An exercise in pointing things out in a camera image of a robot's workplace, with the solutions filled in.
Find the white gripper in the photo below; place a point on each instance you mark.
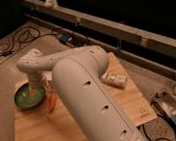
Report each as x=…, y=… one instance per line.
x=36, y=80

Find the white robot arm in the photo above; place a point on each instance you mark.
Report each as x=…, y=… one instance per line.
x=76, y=77

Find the green ceramic bowl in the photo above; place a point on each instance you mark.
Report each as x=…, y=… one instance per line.
x=26, y=98

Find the small blue floor device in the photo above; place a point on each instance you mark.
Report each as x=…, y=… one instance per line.
x=65, y=38

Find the wooden board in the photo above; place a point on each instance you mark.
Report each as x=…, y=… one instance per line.
x=38, y=125

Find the white bottle on ledge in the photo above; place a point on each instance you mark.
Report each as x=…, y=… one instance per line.
x=51, y=3

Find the white crumpled object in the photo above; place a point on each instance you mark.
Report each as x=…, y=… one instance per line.
x=114, y=80

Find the long metal rail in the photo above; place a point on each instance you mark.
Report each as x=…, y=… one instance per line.
x=130, y=34

